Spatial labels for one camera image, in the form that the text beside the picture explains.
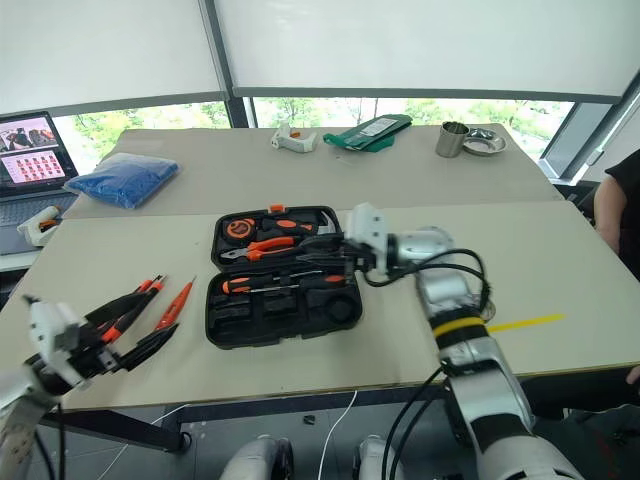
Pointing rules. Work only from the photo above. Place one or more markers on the claw hammer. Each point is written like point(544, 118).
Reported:
point(327, 222)

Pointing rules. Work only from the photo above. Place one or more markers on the orange black utility knife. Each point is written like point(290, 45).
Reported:
point(287, 226)

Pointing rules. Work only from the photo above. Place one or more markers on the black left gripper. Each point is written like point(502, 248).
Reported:
point(95, 357)

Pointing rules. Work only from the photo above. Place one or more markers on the green flat pouch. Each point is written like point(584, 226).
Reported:
point(370, 134)

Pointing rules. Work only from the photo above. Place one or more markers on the small black floor object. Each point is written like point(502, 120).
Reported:
point(308, 419)

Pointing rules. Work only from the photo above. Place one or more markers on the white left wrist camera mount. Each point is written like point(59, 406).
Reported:
point(52, 330)

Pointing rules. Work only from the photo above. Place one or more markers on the white glue gun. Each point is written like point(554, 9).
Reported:
point(40, 224)

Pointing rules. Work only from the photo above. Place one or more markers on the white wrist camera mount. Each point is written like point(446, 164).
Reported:
point(52, 330)
point(367, 227)

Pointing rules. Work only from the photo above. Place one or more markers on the white plastic clamp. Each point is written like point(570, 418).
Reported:
point(295, 140)

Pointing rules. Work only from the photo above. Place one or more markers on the round metal dish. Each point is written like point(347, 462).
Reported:
point(485, 144)

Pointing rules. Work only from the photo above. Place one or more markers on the black table frame beam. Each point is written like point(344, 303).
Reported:
point(120, 430)

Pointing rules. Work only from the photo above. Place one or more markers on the person in black shirt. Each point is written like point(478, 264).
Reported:
point(622, 200)

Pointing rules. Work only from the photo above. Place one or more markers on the black plastic tool case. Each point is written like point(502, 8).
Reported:
point(280, 320)

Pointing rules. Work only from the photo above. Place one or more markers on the orange voltage tester pen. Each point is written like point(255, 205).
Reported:
point(176, 302)

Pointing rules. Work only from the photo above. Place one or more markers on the metal cup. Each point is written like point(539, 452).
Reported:
point(451, 142)

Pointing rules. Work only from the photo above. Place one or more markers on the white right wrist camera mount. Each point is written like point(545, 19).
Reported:
point(367, 227)

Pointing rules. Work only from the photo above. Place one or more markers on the silver rounded robot leg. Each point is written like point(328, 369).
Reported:
point(375, 460)
point(260, 460)

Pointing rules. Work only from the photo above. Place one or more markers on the person's bare hand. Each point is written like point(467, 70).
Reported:
point(635, 376)

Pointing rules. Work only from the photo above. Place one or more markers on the white roller blind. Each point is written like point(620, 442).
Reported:
point(100, 45)
point(425, 42)

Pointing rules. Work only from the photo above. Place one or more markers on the grey window frame post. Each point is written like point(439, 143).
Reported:
point(227, 60)

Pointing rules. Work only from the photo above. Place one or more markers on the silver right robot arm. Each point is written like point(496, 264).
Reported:
point(467, 360)

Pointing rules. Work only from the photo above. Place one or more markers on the black tape roll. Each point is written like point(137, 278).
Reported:
point(341, 311)

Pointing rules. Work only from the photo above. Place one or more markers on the orange black tape measure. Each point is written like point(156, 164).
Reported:
point(240, 230)

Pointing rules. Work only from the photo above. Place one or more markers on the orange black screwdriver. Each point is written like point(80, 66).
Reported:
point(240, 284)

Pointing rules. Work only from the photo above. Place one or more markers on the blue plastic bag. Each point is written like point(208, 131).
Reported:
point(125, 180)

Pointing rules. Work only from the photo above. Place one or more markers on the yellow tape strip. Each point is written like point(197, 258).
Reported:
point(530, 322)

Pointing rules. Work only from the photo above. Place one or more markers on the open laptop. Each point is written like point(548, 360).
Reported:
point(30, 165)

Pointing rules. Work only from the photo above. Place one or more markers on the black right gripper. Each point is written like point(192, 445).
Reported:
point(361, 256)

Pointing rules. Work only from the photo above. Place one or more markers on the orange precision screwdriver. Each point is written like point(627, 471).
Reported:
point(156, 286)
point(146, 286)

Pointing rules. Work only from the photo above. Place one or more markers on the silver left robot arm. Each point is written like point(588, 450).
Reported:
point(17, 425)

